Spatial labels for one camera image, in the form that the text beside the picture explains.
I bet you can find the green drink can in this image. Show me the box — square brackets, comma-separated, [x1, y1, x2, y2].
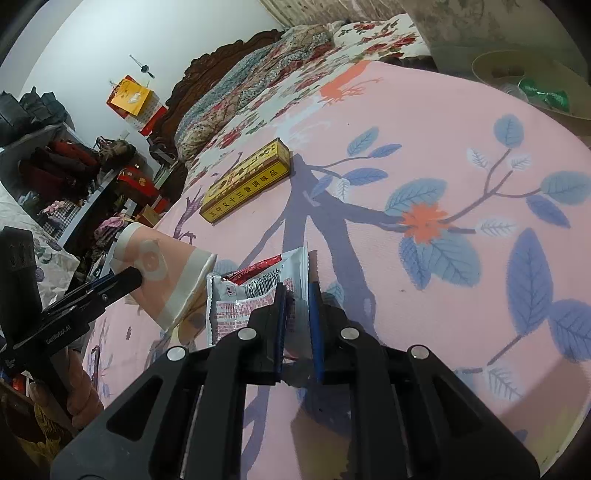
[517, 78, 571, 114]

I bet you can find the person's left hand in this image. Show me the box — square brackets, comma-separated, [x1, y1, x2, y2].
[30, 351, 105, 432]

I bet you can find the pink white paper cup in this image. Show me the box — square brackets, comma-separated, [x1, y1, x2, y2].
[111, 224, 218, 330]

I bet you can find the dark grey bag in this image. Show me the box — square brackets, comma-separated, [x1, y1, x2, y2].
[21, 87, 75, 130]

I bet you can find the red gift box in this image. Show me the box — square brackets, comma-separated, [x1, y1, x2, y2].
[115, 165, 160, 199]

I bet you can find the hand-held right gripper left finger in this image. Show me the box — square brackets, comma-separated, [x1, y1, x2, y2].
[50, 281, 289, 480]

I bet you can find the grey shelf unit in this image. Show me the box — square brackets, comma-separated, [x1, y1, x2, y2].
[0, 122, 139, 278]

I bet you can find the carved wooden headboard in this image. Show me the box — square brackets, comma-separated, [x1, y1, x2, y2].
[148, 28, 282, 153]

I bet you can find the red and yellow wall calendar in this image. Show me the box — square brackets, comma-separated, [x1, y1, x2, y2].
[107, 76, 168, 137]

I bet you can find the hanging key ornament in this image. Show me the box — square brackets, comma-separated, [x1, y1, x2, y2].
[129, 54, 156, 79]

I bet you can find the beige waste bin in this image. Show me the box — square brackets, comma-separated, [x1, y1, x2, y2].
[471, 50, 591, 134]

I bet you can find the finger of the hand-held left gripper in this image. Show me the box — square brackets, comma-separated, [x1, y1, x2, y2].
[44, 267, 143, 326]

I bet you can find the white floral cloth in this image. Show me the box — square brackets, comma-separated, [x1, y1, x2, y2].
[0, 185, 81, 305]

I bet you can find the brown handbag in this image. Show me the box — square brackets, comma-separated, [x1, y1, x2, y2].
[95, 136, 137, 169]

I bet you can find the white floral bed sheet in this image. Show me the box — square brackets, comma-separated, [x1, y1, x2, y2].
[185, 14, 432, 204]

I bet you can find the white snack packet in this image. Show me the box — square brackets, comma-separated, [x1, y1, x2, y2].
[205, 244, 317, 377]

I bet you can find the black bag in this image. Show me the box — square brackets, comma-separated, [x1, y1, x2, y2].
[0, 91, 35, 136]

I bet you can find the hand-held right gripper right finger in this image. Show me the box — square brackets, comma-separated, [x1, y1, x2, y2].
[308, 281, 541, 480]

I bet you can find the floral quilt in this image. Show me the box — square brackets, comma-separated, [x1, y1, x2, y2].
[174, 23, 340, 160]

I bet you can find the red clothes pile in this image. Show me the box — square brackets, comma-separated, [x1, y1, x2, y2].
[21, 141, 100, 185]

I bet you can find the long yellow box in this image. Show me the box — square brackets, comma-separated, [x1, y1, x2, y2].
[199, 137, 291, 224]

